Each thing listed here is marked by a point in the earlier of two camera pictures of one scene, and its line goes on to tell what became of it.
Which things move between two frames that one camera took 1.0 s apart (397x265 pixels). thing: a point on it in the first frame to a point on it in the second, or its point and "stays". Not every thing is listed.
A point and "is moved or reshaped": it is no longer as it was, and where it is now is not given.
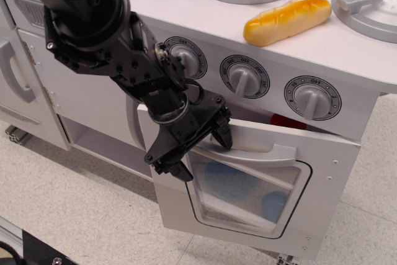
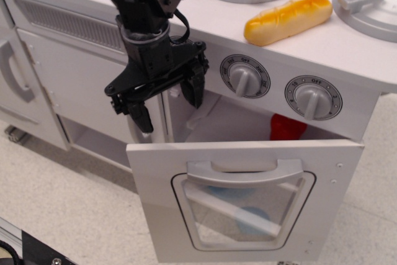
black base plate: (37, 252) stays
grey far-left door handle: (25, 93) stays
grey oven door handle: (278, 155) to (204, 171)
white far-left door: (25, 102) stays
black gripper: (180, 134) to (155, 64)
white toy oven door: (291, 209) is moved or reshaped
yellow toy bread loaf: (287, 18) stays
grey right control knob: (312, 98) stays
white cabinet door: (97, 100) stays
